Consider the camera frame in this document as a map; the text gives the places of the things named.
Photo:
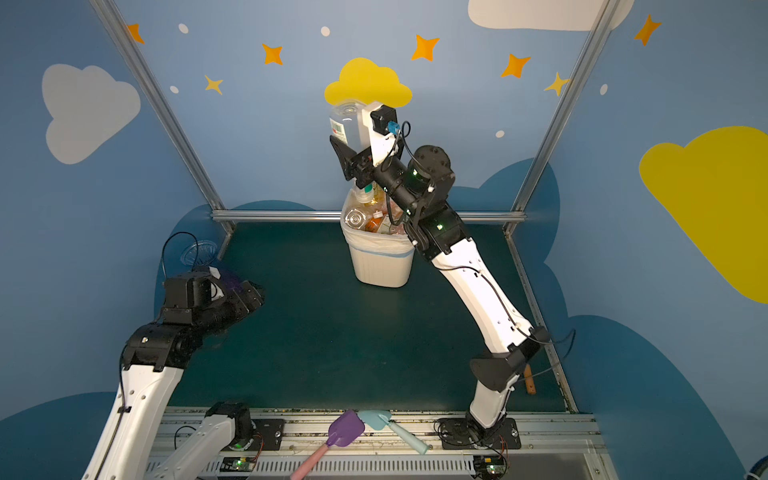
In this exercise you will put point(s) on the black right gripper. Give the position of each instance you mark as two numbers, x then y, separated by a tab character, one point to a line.
360	162

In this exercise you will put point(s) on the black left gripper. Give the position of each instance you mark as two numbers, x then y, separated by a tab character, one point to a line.
241	294

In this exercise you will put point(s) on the clear square bottle green label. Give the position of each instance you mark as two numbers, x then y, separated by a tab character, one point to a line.
347	124

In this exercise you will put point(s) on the clear bottle bird label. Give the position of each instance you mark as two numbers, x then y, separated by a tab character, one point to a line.
357	218

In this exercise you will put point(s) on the orange white tea bottle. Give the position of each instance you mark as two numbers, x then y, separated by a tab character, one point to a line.
378	225

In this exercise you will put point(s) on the red gold energy drink bottle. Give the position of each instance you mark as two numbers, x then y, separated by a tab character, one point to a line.
378	197

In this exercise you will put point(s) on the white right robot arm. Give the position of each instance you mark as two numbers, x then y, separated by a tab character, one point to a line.
420	189

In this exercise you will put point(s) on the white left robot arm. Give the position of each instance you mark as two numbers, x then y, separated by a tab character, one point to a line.
196	305

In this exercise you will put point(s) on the white bin liner bag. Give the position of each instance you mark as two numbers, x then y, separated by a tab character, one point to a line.
395	245

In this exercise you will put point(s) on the white ribbed trash bin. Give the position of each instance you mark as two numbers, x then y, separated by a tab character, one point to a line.
380	270

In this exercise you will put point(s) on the purple ribbed plastic vase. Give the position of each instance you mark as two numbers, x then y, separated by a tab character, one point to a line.
203	256

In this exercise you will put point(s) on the purple pink spatula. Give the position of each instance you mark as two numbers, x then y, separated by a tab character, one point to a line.
341	433

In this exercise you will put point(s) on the teal silicone spatula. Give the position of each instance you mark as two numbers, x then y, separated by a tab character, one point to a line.
381	419

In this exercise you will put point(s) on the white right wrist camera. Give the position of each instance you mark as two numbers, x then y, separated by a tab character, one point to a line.
382	124

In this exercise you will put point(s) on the aluminium frame rail back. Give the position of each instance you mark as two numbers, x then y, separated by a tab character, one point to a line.
335	216

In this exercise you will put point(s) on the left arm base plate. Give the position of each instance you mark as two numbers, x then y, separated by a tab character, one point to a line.
267	434

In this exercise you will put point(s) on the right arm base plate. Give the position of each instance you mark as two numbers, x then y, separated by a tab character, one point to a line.
464	434

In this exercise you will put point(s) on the wooden handle brush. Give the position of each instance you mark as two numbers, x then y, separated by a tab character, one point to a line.
528	381

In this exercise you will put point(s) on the aluminium frame post right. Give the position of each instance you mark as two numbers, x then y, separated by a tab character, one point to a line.
583	67

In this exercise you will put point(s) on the aluminium frame post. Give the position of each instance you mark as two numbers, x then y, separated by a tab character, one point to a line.
113	22
583	67

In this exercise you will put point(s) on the aluminium frame post left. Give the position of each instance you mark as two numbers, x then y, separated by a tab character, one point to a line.
113	22

